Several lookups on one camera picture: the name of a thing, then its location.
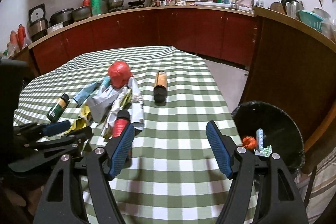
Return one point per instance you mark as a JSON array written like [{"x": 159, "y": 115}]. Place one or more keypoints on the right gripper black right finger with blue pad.
[{"x": 278, "y": 198}]

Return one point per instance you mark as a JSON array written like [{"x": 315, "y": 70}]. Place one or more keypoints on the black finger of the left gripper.
[{"x": 74, "y": 137}]

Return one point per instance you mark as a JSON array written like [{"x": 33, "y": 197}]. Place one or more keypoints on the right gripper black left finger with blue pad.
[{"x": 62, "y": 199}]

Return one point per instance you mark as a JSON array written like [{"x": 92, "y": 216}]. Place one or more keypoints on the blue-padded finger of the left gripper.
[{"x": 41, "y": 130}]

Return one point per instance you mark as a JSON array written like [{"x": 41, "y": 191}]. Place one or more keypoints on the yellow snack wrapper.
[{"x": 83, "y": 120}]

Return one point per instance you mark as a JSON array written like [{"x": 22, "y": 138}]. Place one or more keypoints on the green bottle orange label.
[{"x": 58, "y": 108}]

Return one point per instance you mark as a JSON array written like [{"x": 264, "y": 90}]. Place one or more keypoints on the light blue wrapper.
[{"x": 81, "y": 96}]

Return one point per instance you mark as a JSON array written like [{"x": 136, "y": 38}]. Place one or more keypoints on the red bottle black cap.
[{"x": 122, "y": 120}]

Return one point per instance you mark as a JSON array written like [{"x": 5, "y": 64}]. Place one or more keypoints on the teal white tube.
[{"x": 105, "y": 83}]

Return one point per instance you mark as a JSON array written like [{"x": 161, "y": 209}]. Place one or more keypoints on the red plastic bag ball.
[{"x": 119, "y": 73}]

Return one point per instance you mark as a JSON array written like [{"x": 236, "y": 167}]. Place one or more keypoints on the orange bottle black cap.
[{"x": 160, "y": 87}]

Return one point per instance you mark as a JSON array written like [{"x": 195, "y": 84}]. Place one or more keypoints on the white red-printed wrapper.
[{"x": 100, "y": 104}]

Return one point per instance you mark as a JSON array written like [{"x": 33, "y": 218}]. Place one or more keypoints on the orange plastic bag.
[{"x": 249, "y": 143}]

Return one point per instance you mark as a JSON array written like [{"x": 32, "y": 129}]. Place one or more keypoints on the black trash bin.
[{"x": 280, "y": 131}]

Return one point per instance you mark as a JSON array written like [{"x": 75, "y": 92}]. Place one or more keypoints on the striped fabric cover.
[{"x": 317, "y": 190}]

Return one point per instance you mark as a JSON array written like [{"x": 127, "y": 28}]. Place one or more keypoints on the green checked tablecloth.
[{"x": 173, "y": 177}]

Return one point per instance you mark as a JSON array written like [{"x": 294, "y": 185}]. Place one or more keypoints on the orange detergent bottle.
[{"x": 21, "y": 36}]

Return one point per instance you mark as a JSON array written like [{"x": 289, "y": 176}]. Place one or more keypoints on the rice cooker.
[{"x": 38, "y": 24}]

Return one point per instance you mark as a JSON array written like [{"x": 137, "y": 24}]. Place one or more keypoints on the dark cooking pot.
[{"x": 63, "y": 16}]

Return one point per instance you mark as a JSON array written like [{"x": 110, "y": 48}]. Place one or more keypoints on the grey wok bowl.
[{"x": 81, "y": 13}]

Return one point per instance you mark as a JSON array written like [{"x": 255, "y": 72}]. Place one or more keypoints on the red lower cabinets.
[{"x": 292, "y": 65}]

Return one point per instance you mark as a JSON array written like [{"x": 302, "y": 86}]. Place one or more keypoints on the green thermos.
[{"x": 96, "y": 7}]

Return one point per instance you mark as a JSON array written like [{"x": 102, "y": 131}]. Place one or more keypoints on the red thermos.
[{"x": 86, "y": 3}]

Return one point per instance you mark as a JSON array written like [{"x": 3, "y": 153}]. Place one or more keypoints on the black frying pan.
[{"x": 138, "y": 3}]

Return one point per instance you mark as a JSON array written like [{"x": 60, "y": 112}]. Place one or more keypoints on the teal plastic basket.
[{"x": 311, "y": 19}]

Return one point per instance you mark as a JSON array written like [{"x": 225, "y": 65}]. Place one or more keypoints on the steel kettle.
[{"x": 292, "y": 7}]

